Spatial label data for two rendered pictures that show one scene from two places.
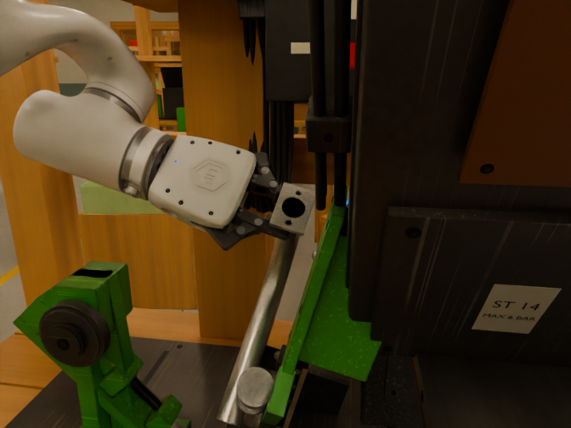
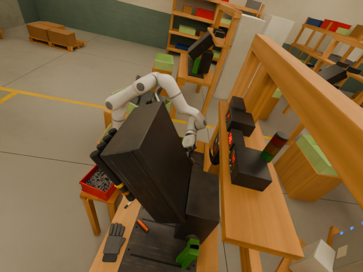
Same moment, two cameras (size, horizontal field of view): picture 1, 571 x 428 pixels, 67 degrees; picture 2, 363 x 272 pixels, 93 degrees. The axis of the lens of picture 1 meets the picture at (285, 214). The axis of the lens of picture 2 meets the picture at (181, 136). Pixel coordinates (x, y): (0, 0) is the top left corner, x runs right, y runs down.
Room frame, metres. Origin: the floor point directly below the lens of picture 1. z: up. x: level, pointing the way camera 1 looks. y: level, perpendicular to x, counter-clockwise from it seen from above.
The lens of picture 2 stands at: (0.27, -0.79, 2.07)
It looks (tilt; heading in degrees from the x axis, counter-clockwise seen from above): 40 degrees down; 80
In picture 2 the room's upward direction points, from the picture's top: 15 degrees clockwise
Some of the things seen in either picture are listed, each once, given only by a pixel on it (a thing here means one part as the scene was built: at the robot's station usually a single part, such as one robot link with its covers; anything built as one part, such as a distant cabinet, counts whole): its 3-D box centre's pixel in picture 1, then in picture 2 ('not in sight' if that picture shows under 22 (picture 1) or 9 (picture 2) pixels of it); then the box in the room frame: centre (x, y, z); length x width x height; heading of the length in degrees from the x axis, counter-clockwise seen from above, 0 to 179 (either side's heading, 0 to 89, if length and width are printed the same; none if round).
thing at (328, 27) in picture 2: not in sight; (311, 62); (4.68, 4.80, 1.13); 2.48 x 0.54 x 2.27; 88
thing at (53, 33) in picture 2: not in sight; (58, 35); (-3.15, 5.11, 0.22); 1.20 x 0.81 x 0.44; 173
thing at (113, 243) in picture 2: not in sight; (115, 240); (0.12, -0.45, 0.91); 0.20 x 0.11 x 0.03; 90
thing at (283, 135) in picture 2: not in sight; (279, 139); (0.73, -0.31, 1.71); 0.05 x 0.05 x 0.04
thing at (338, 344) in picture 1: (341, 292); not in sight; (0.40, -0.06, 1.17); 0.13 x 0.12 x 0.20; 81
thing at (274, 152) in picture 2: not in sight; (273, 147); (0.73, -0.31, 1.67); 0.05 x 0.05 x 0.05
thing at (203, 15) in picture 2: not in sight; (210, 29); (1.60, 6.60, 1.14); 3.01 x 0.54 x 2.28; 178
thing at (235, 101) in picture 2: not in sight; (236, 107); (0.72, 0.11, 1.59); 0.15 x 0.07 x 0.07; 81
